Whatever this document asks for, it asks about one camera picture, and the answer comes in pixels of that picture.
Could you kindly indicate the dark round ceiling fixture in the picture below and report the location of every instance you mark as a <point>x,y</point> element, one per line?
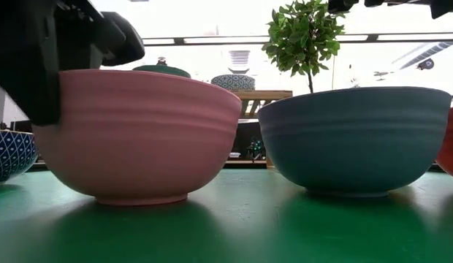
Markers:
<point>426,64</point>

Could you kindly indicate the small green leafy tree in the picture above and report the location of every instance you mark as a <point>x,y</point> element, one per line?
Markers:
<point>303,36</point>

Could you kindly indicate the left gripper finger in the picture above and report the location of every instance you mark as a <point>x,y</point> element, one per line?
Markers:
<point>25,55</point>

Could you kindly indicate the small light blue bowl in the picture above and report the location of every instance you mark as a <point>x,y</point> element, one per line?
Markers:
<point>234,82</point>

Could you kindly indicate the green table mat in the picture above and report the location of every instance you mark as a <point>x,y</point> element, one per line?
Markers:
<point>248,226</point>

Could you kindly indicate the large blue bowl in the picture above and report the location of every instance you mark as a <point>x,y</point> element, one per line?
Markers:
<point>354,146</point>

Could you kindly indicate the striped ceiling duct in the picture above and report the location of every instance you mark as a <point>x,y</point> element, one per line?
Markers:
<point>431,53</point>

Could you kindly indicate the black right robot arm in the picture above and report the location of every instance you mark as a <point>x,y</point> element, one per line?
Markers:
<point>445,7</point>

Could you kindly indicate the small yellow patterned bowl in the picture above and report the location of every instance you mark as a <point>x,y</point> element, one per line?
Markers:
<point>11,153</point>

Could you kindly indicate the large green bowl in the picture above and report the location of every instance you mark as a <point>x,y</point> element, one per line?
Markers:
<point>164,71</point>

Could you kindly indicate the striped ceiling lamp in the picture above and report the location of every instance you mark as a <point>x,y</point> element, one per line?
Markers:
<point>239,58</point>

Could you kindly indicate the large red bowl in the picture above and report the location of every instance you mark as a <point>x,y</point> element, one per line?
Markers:
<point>451,146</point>

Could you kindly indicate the wooden slatted shelf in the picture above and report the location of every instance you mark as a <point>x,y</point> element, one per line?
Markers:
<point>263,95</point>

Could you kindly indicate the large pink bowl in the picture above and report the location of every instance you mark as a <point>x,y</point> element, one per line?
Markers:
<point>139,139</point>

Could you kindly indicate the black metal table frame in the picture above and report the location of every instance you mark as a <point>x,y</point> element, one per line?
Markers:
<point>244,164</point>

